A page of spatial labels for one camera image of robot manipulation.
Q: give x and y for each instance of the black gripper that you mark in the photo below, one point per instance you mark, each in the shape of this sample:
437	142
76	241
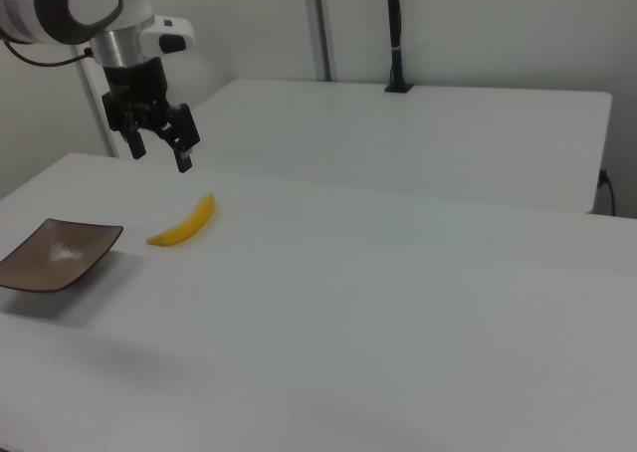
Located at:
135	87

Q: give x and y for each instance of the yellow banana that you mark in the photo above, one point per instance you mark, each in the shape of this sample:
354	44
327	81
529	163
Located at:
185	225

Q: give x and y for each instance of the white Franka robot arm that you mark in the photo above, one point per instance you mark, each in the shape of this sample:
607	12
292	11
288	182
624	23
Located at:
60	4

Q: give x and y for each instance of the brown square ceramic plate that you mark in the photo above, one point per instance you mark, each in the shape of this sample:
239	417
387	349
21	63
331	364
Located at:
57	255

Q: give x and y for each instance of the white table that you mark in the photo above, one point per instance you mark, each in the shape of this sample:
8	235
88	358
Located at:
398	138

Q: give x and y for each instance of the black pole with clamp base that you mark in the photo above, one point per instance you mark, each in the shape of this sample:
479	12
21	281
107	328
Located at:
396	34

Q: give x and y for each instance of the slanted metal frame post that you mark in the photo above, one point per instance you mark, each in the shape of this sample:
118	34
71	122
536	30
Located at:
97	108

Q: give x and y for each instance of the vertical metal frame post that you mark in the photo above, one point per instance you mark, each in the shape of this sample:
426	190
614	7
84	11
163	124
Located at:
318	24

